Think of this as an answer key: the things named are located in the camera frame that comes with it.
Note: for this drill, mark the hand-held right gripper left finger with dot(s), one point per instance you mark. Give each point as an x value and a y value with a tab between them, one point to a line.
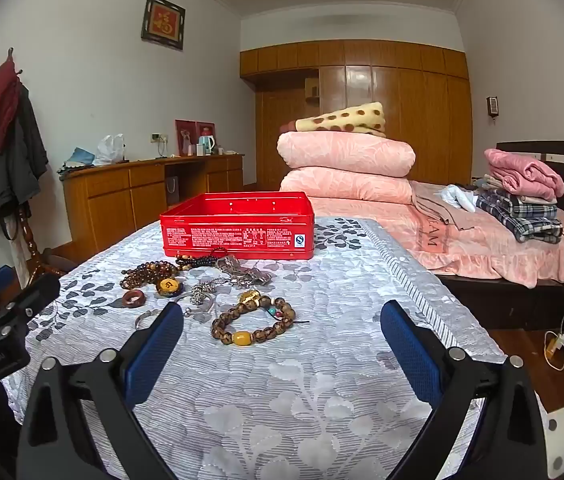
154	355

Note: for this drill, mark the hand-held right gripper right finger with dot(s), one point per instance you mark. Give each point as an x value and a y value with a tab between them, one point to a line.
409	355

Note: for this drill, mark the red plastic tray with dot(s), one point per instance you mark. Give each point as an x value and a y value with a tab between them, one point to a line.
237	220

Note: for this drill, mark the wooden coat rack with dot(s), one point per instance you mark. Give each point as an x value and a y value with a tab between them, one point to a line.
24	230

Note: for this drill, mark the grey quilted bedspread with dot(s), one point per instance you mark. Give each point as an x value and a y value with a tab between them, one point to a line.
312	385

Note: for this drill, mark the wooden sideboard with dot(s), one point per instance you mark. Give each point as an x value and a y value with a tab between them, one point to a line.
107	200

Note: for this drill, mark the metal wrist watch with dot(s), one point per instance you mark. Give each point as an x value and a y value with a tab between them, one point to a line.
249	275

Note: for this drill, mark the dark coat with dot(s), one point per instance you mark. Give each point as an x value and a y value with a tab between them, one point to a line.
17	160

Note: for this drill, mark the beige cloth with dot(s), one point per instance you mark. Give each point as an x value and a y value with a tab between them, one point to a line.
436	205

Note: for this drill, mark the white plastic bag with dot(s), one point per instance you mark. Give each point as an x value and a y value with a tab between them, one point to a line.
110	150

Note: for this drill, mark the light blue cloth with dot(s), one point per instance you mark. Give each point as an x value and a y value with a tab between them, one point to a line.
459	197

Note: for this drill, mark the grey paper bag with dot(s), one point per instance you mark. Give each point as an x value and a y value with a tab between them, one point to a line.
172	190

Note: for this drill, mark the pink folded quilt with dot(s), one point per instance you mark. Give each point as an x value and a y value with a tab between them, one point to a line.
346	187
341	152

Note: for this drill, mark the plaid folded clothes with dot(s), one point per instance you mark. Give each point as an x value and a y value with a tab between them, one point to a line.
521	215

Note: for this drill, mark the beige folded garment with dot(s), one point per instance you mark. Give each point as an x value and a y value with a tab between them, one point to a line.
501	186

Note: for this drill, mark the light blue kettle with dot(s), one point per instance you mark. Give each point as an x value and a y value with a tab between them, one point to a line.
205	146

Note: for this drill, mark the pink folded garment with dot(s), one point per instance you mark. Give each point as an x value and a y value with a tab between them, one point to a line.
526	172

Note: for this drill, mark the wooden wardrobe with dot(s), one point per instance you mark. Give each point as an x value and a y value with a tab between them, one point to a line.
401	110

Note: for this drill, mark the yellow spotted blanket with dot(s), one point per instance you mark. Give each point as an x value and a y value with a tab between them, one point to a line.
346	117

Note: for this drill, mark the wall socket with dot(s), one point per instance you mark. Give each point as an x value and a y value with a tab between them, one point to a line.
159	137

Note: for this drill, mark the red photo frame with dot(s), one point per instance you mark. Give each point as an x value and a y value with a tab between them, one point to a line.
207	127
184	135

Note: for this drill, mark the small wall device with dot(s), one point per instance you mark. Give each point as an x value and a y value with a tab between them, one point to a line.
492	106

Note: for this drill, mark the framed wall picture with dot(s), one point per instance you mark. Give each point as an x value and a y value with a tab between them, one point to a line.
163	21

